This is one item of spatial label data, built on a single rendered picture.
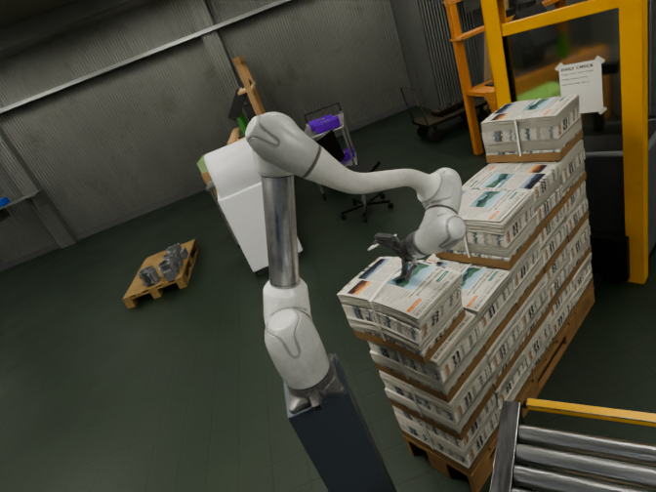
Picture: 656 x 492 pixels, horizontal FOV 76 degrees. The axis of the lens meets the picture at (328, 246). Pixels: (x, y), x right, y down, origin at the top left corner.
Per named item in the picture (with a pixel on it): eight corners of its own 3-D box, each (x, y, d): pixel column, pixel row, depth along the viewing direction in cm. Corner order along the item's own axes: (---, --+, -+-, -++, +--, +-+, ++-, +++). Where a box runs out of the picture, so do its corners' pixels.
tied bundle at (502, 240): (434, 258, 208) (424, 218, 198) (465, 227, 223) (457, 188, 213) (510, 271, 180) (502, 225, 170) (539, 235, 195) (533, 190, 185)
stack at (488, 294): (408, 454, 215) (359, 331, 179) (512, 314, 274) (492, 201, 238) (477, 497, 186) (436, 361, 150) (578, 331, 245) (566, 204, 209)
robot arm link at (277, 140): (326, 142, 107) (315, 135, 119) (263, 103, 100) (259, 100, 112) (300, 186, 110) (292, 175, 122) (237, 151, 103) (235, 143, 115)
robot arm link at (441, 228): (436, 262, 136) (441, 226, 141) (471, 248, 123) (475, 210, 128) (409, 249, 133) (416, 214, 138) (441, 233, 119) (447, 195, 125)
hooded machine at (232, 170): (306, 256, 449) (256, 139, 392) (252, 278, 446) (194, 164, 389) (297, 233, 509) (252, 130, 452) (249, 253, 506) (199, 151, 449)
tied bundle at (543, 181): (465, 227, 223) (457, 188, 213) (493, 201, 238) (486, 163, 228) (538, 236, 194) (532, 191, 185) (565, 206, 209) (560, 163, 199)
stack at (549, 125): (512, 314, 274) (477, 123, 218) (532, 288, 289) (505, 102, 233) (577, 331, 245) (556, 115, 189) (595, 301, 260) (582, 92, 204)
